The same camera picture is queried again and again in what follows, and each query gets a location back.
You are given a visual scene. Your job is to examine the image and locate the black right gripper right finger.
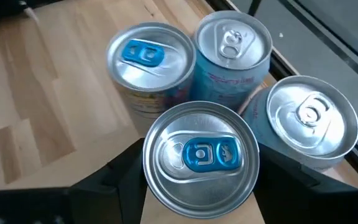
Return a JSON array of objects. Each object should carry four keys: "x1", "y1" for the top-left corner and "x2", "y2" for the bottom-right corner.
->
[{"x1": 253, "y1": 143, "x2": 354, "y2": 224}]

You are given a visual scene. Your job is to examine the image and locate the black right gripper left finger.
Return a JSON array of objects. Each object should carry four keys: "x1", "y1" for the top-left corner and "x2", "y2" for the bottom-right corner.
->
[{"x1": 69, "y1": 138, "x2": 149, "y2": 224}]

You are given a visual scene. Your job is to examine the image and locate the pale pink soda can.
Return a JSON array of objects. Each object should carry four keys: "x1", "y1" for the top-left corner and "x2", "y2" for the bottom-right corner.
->
[
  {"x1": 191, "y1": 10, "x2": 273, "y2": 113},
  {"x1": 241, "y1": 75, "x2": 358, "y2": 174}
]

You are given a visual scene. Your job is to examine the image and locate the silver blue energy drink can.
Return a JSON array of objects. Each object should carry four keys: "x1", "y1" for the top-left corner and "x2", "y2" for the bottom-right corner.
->
[
  {"x1": 142, "y1": 101, "x2": 260, "y2": 220},
  {"x1": 106, "y1": 21, "x2": 197, "y2": 136}
]

